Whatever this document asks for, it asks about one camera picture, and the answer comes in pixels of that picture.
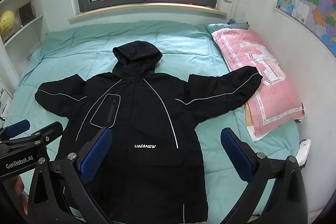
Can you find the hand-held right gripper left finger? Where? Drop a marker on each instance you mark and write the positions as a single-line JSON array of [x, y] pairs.
[[96, 153]]

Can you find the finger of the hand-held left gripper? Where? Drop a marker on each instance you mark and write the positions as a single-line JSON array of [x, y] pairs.
[[17, 127], [48, 133]]

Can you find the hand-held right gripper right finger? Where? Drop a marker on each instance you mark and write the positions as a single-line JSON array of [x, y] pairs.
[[235, 157]]

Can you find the black hooded jacket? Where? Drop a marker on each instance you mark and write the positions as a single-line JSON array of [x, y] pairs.
[[147, 108]]

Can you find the person's left hand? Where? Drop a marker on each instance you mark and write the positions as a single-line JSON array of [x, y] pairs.
[[18, 185]]

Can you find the white paper sheet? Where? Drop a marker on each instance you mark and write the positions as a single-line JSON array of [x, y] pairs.
[[4, 100]]

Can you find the pink cloth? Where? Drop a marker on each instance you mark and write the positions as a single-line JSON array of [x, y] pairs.
[[275, 104]]

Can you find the white plastic device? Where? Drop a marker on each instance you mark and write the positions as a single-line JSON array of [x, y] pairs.
[[304, 151]]

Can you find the white bookshelf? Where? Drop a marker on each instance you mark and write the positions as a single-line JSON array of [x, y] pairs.
[[25, 37]]

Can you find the teal quilt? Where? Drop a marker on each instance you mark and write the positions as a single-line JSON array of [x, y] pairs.
[[183, 41]]

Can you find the teal pillow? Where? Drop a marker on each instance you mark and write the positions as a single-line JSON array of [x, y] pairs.
[[218, 26]]

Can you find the wooden window sill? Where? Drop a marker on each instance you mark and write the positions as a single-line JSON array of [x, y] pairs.
[[147, 12]]

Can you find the black picture frame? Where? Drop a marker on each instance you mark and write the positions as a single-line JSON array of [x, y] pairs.
[[26, 13]]

